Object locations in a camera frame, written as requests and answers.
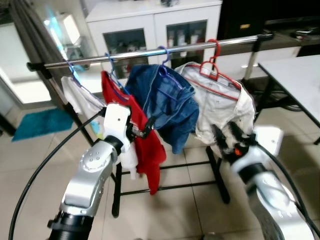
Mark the blue plastic hanger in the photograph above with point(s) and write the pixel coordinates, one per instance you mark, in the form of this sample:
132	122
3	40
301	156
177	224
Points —
114	75

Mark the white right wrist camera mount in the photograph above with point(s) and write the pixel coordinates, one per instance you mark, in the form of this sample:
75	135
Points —
267	137

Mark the white glass-door cabinet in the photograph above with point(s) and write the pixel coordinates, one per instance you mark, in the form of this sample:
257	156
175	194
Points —
150	17

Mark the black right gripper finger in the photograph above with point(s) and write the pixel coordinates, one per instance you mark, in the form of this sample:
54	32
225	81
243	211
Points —
220	137
236	135

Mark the metal clothes rack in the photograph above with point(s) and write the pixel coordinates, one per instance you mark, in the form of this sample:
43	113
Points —
135	52

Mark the red plastic hanger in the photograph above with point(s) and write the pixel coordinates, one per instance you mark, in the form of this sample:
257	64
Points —
218	50

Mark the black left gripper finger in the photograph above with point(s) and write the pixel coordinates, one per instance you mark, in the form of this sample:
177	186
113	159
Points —
150	131
133	115

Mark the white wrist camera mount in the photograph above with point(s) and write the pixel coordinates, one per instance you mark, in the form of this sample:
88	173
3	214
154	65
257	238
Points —
116	122
267	137

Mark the blue denim garment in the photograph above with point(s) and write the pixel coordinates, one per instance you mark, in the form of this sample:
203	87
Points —
165	105

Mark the beige shirt with red trim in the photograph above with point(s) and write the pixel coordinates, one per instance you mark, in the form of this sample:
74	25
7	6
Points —
220	107

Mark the black tv unit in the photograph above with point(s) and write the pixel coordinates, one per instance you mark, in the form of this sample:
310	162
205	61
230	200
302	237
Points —
240	12

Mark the teal floor mat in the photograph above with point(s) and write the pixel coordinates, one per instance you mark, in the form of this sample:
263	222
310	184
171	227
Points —
42	124

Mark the large grey table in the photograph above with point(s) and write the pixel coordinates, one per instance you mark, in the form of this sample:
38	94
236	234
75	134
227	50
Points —
300	80

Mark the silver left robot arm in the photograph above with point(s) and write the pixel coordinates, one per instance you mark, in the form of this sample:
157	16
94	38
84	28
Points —
90	170

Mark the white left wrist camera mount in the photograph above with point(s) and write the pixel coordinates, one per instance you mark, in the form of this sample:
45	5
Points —
116	122

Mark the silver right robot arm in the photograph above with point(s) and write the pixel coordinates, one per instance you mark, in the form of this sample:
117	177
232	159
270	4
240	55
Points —
277	205

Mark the purple plastic hanger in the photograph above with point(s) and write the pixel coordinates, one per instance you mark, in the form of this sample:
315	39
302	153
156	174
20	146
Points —
74	75
164	70

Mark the plain red shirt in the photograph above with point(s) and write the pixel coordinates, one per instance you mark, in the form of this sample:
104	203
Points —
150	155

